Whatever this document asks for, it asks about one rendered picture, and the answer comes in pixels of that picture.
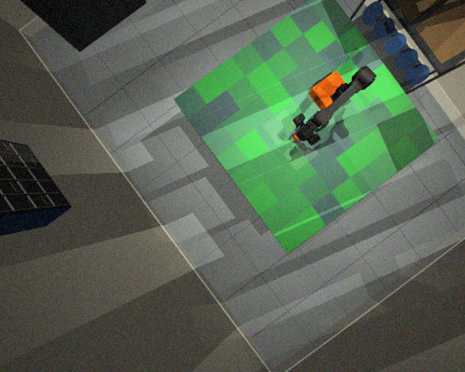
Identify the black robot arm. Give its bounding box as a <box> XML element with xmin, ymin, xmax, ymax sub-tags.
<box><xmin>294</xmin><ymin>66</ymin><xmax>377</xmax><ymax>141</ymax></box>

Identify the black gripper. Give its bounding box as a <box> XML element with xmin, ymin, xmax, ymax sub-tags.
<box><xmin>293</xmin><ymin>113</ymin><xmax>321</xmax><ymax>145</ymax></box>

